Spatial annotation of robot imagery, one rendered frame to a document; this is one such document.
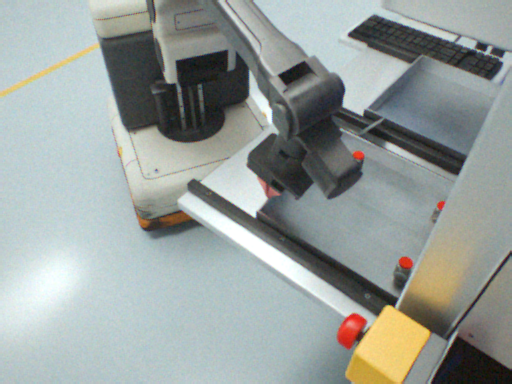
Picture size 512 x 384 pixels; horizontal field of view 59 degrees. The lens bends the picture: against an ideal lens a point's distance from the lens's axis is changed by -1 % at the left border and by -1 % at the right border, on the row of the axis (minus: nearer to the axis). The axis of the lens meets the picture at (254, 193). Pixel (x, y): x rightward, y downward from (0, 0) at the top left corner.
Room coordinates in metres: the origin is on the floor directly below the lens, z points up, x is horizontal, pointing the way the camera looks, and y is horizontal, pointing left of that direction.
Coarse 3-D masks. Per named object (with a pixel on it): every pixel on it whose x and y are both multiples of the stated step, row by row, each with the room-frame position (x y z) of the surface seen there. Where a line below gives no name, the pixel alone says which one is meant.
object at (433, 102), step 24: (408, 72) 0.88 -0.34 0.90; (432, 72) 0.90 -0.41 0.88; (456, 72) 0.87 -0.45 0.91; (384, 96) 0.79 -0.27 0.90; (408, 96) 0.82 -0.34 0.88; (432, 96) 0.82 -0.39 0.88; (456, 96) 0.82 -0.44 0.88; (480, 96) 0.82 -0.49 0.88; (384, 120) 0.70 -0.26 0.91; (408, 120) 0.73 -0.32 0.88; (432, 120) 0.73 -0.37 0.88; (456, 120) 0.73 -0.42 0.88; (480, 120) 0.74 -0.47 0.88; (432, 144) 0.64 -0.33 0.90; (456, 144) 0.66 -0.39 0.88
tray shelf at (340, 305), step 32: (352, 64) 0.94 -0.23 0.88; (384, 64) 0.94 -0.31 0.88; (352, 96) 0.82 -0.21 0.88; (416, 160) 0.62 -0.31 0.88; (224, 192) 0.54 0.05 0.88; (256, 192) 0.54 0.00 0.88; (224, 224) 0.47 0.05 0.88; (256, 256) 0.40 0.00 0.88; (288, 256) 0.40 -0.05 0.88; (320, 288) 0.35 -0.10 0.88
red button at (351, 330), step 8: (344, 320) 0.23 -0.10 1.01; (352, 320) 0.23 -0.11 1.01; (360, 320) 0.23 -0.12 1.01; (344, 328) 0.22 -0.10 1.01; (352, 328) 0.22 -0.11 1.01; (360, 328) 0.22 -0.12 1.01; (344, 336) 0.21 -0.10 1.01; (352, 336) 0.21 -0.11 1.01; (360, 336) 0.22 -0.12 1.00; (344, 344) 0.21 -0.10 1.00; (352, 344) 0.21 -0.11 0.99
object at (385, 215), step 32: (384, 160) 0.60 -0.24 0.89; (288, 192) 0.53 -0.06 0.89; (320, 192) 0.54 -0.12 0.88; (352, 192) 0.54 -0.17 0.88; (384, 192) 0.54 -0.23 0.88; (416, 192) 0.54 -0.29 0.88; (448, 192) 0.53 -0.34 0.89; (288, 224) 0.46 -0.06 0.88; (320, 224) 0.46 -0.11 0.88; (352, 224) 0.46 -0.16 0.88; (384, 224) 0.46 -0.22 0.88; (416, 224) 0.46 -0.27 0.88; (320, 256) 0.39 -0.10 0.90; (352, 256) 0.40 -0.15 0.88; (384, 256) 0.40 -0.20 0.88; (416, 256) 0.40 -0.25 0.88; (384, 288) 0.32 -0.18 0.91
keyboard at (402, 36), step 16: (352, 32) 1.21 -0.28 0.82; (368, 32) 1.19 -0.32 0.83; (384, 32) 1.19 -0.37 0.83; (400, 32) 1.19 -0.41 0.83; (416, 32) 1.19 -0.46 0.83; (416, 48) 1.10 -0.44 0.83; (432, 48) 1.11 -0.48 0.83; (448, 48) 1.11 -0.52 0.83; (464, 48) 1.11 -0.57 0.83; (464, 64) 1.04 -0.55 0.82; (480, 64) 1.03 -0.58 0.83; (496, 64) 1.04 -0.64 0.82
